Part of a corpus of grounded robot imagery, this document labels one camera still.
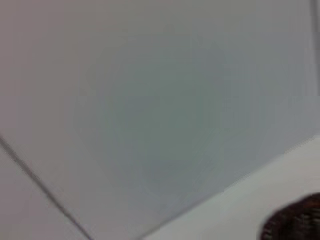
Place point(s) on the black woven rectangular basket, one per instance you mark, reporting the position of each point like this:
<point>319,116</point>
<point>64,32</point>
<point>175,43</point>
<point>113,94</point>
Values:
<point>297,220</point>

